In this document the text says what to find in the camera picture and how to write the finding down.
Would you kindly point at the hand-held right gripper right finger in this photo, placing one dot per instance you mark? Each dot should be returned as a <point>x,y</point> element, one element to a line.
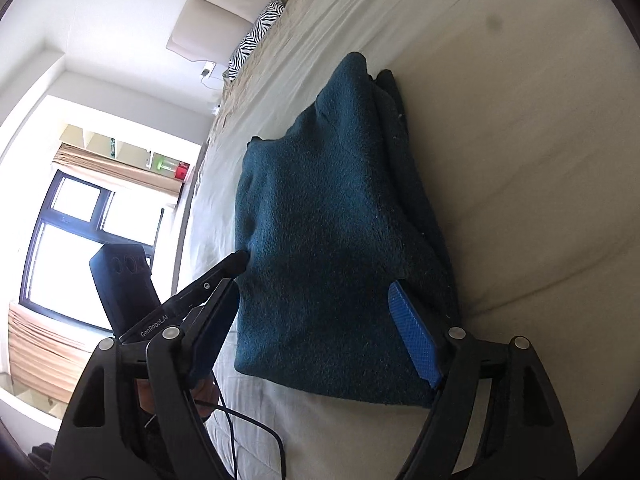
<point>415,332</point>

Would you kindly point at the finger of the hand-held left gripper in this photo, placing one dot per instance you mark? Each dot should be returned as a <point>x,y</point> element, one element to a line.
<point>215,272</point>

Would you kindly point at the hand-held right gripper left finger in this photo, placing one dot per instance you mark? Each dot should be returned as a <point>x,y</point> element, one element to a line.
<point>212,330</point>

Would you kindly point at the dark teal knit sweater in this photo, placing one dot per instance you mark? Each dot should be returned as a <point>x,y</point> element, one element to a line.
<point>330,235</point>

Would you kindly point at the person's left hand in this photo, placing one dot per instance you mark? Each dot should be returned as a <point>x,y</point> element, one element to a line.
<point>205,397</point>

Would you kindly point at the dark framed window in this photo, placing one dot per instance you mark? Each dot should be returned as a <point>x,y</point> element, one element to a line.
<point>65,260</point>

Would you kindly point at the beige striped curtain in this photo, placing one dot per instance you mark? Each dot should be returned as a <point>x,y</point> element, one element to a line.
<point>120,172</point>
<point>45,355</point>

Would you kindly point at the red box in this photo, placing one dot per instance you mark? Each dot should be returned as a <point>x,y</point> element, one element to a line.
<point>182,170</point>

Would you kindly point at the green bottle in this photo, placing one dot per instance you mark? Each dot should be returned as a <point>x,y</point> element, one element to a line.
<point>165,164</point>

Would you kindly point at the cream sheeted bed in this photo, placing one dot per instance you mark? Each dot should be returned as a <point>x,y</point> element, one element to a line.
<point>500,160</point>

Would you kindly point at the zebra print pillow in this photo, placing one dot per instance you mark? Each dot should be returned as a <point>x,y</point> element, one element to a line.
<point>255,40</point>

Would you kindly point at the cream padded headboard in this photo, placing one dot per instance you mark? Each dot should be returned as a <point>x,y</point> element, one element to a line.
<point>225,15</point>

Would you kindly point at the wall shelf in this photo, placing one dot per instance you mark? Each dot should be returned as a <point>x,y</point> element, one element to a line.
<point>130,147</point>

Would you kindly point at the white wall charger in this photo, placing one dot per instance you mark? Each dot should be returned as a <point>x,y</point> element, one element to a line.
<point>207,71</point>

